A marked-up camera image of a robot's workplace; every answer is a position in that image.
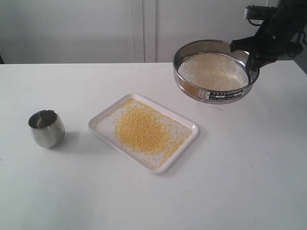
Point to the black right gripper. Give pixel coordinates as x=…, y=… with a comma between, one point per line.
x=281, y=35

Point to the round stainless steel sieve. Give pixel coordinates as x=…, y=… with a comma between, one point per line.
x=211, y=96

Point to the stainless steel cup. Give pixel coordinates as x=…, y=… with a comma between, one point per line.
x=47, y=128

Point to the yellow and white grain mix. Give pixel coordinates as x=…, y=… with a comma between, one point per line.
x=213, y=71

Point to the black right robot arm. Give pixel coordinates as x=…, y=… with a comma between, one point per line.
x=291, y=7

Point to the white square plastic tray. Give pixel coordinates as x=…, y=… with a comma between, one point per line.
x=181, y=130

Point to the yellow millet grains on tray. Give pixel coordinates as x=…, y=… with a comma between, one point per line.
x=141, y=130

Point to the white cabinet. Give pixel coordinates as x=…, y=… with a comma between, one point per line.
x=115, y=31

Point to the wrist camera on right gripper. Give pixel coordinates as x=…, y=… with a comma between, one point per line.
x=260, y=13

